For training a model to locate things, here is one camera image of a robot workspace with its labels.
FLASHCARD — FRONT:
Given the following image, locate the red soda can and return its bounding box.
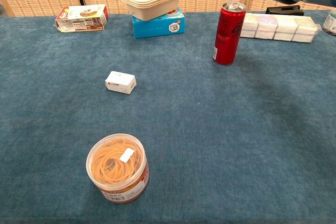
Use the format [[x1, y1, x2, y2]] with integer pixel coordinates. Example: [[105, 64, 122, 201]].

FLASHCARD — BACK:
[[212, 2, 247, 66]]

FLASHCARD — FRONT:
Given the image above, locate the black stapler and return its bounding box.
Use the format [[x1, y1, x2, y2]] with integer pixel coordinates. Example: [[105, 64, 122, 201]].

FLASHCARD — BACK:
[[265, 5, 305, 16]]

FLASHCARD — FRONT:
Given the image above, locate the white tissue packs bundle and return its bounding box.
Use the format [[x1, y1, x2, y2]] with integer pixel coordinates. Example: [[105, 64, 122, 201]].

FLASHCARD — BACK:
[[239, 13, 322, 44]]

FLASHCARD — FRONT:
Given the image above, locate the clear plastic bottle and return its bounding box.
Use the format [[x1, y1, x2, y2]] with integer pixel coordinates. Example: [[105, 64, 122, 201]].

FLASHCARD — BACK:
[[322, 7, 336, 37]]

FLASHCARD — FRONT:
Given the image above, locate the cream lidded lunch box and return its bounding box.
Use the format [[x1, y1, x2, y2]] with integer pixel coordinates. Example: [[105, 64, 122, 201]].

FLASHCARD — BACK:
[[117, 0, 188, 22]]

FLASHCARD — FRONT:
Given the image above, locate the blue tissue box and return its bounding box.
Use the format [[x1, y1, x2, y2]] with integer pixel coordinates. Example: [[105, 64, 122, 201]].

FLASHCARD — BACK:
[[131, 7, 186, 39]]

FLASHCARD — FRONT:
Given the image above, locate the blue table cloth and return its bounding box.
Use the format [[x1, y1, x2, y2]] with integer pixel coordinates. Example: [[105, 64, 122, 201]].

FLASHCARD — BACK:
[[0, 10, 336, 224]]

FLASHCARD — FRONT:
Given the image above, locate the small white cardboard box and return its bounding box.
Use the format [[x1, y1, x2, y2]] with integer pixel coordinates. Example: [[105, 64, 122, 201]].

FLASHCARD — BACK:
[[104, 70, 137, 95]]

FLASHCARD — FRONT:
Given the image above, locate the red and white snack box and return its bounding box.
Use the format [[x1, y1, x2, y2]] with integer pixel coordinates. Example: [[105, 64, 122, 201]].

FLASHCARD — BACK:
[[54, 4, 109, 34]]

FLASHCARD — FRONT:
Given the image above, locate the clear jar of rubber bands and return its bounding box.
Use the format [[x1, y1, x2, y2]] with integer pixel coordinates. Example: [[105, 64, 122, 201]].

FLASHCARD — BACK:
[[86, 133, 150, 204]]

